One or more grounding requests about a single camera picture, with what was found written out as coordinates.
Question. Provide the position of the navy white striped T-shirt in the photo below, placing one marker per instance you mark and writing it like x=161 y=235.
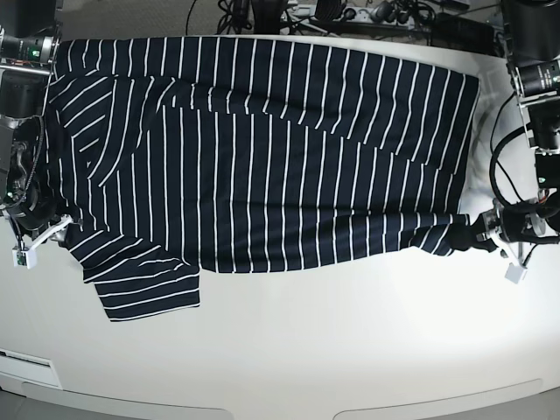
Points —
x=247 y=155

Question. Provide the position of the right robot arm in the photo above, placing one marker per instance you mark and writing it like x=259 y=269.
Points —
x=30 y=40

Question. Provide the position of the black box on floor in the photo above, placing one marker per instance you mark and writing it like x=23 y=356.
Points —
x=458 y=33

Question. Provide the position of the white power strip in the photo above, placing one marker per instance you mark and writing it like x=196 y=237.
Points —
x=382 y=14

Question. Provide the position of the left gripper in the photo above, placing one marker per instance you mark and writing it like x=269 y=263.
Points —
x=508 y=225

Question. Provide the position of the white label on table edge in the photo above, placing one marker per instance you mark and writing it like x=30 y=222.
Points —
x=28 y=368

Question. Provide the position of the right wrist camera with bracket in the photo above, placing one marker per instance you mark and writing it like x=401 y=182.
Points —
x=25 y=252

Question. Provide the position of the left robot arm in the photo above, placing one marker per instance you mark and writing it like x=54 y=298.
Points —
x=531 y=30

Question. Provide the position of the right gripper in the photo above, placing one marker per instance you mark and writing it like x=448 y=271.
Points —
x=35 y=211

